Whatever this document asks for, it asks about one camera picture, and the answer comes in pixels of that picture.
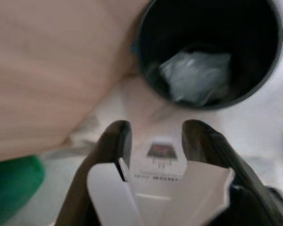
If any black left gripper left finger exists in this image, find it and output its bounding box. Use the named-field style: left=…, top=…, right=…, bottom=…
left=55, top=120, right=133, bottom=226

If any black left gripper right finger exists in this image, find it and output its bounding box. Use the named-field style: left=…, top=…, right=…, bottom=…
left=182, top=119, right=283, bottom=226

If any white printed cardboard box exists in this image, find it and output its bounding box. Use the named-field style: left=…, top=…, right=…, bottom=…
left=86, top=130, right=236, bottom=226

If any dark grey round rubbish bin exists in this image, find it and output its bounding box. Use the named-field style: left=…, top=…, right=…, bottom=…
left=134, top=0, right=283, bottom=111

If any green plastic object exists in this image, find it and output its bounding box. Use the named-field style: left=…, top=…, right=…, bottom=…
left=0, top=154, right=46, bottom=226

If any clear crumpled plastic bag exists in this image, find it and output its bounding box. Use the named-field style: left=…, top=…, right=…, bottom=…
left=158, top=50, right=232, bottom=107

